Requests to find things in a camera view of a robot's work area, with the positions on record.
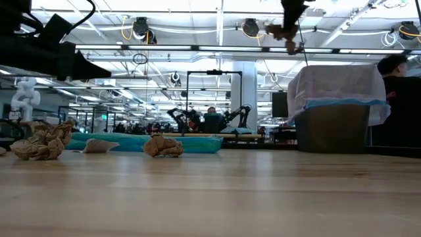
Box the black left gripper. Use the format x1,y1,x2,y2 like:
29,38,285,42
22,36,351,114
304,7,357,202
0,39,112,82

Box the white paper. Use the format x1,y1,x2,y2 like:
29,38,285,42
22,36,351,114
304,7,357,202
82,138,120,154

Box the pink bag with blue drawstring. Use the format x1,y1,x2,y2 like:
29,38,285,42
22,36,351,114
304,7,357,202
286,65,391,127

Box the teal trash bag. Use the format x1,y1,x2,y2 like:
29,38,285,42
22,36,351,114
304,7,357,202
64,132,224,154

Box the long ceiling light strip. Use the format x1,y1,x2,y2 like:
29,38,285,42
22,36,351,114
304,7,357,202
75,44,405,54

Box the white pillar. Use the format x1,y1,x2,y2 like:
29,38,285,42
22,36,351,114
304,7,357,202
230,61,259,131

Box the black monitor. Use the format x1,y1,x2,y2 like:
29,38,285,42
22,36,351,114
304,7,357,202
272,92,289,119

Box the wooden background table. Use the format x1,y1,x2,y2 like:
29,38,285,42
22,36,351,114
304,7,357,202
162,132,263,138

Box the thin black hanging cable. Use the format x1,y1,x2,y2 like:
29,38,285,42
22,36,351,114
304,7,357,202
297,19,309,66

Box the black ceiling cable reel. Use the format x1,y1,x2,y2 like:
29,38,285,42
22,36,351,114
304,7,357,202
242,18,260,38
133,16,157,45
399,21,420,41

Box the hanging black cable coil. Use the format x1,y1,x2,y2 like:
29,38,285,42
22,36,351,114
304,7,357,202
132,53,149,66

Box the black hose loop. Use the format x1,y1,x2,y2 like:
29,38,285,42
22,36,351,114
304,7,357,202
0,118,26,141

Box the black robot station frame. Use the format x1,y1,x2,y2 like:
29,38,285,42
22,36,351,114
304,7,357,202
186,69,243,132

